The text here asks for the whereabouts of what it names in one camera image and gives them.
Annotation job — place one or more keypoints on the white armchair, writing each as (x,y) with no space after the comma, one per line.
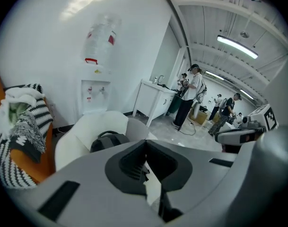
(75,145)

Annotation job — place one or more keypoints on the dark grey backpack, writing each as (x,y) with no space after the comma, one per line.
(108,142)

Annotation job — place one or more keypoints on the long ceiling light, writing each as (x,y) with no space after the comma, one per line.
(237,46)
(214,75)
(246,94)

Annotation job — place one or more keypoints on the white sink cabinet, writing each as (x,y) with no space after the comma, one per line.
(153,100)

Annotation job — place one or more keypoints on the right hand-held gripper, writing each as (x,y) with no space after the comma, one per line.
(269,117)

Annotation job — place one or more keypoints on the orange sofa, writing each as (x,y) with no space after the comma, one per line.
(23,159)

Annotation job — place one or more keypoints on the white water dispenser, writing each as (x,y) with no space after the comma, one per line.
(94,103)

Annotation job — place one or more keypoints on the dark bin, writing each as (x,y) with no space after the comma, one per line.
(174,105)

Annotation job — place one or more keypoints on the cardboard box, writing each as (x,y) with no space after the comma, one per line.
(200,117)

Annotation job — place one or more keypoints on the white fluffy towel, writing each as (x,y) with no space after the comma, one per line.
(16,94)

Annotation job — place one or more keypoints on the chrome faucet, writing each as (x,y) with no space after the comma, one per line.
(158,79)

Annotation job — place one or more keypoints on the clear water bottle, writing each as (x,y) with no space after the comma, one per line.
(98,46)

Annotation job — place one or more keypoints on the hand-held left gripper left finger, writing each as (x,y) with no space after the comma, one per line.
(87,185)

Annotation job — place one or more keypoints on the round ceiling fixture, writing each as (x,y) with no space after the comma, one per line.
(244,34)

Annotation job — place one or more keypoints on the grey window blind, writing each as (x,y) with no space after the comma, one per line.
(167,55)

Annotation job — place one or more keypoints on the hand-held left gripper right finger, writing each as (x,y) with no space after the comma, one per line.
(205,181)

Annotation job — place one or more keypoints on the black and white striped blanket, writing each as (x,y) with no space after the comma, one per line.
(6,171)

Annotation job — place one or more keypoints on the grey fringed dark throw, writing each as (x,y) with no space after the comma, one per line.
(28,131)

